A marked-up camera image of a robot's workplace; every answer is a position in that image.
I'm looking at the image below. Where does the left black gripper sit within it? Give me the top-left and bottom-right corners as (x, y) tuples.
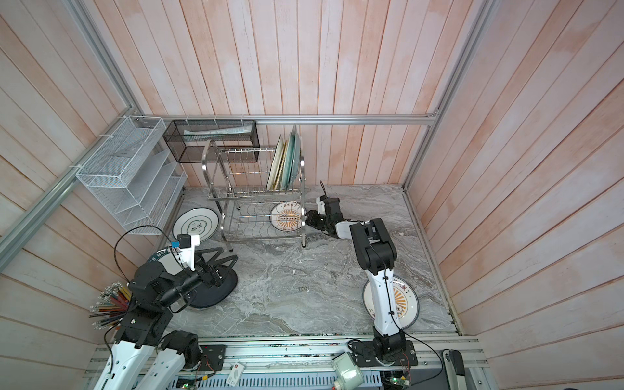
(158, 246), (239, 306)

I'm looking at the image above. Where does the orange sunburst plate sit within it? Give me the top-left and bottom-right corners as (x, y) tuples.
(270, 201), (306, 232)
(362, 276), (420, 328)

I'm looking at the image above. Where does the cream floral plate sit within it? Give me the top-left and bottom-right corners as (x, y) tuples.
(266, 136), (284, 191)

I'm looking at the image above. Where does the grey green plate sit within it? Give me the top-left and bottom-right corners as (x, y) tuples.
(286, 125), (301, 189)

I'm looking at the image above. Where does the steel wire dish rack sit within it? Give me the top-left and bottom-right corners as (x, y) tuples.
(201, 141), (307, 251)

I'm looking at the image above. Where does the light teal flower plate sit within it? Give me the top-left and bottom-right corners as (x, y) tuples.
(280, 131), (296, 190)

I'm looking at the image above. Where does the yellow woven plate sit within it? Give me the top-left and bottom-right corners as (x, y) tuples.
(273, 146), (287, 191)

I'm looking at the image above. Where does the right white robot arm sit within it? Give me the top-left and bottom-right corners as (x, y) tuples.
(305, 195), (406, 360)

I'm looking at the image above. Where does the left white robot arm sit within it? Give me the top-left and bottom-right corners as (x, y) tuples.
(95, 247), (238, 389)

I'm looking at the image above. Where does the white plate black clover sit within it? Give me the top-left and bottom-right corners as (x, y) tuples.
(172, 207), (219, 241)

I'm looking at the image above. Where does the dark navy plate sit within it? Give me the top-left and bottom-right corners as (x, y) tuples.
(189, 266), (238, 309)

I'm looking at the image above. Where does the green rim lettered plate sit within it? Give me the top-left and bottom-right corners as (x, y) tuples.
(147, 248), (183, 275)

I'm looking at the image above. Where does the red pencil holder cup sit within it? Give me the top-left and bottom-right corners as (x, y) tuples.
(89, 282), (132, 329)

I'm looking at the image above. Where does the white green device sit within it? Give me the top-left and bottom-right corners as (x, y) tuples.
(331, 353), (364, 390)

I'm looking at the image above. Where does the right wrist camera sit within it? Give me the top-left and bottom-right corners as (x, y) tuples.
(316, 195), (332, 215)

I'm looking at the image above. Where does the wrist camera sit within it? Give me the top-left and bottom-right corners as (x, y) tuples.
(172, 233), (201, 271)
(316, 195), (332, 215)

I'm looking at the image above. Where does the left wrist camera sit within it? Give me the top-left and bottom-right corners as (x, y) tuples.
(172, 233), (201, 271)

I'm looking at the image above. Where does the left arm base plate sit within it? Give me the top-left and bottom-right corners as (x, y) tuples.
(183, 344), (227, 372)

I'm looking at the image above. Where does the black mesh wall basket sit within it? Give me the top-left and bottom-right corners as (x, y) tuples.
(163, 119), (260, 163)

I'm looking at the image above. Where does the white wire wall shelf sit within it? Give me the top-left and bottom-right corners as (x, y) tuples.
(76, 116), (187, 236)

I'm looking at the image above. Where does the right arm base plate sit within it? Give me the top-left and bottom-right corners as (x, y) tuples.
(347, 339), (419, 368)

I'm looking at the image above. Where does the aluminium frame rail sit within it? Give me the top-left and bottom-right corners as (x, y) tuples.
(0, 0), (503, 274)

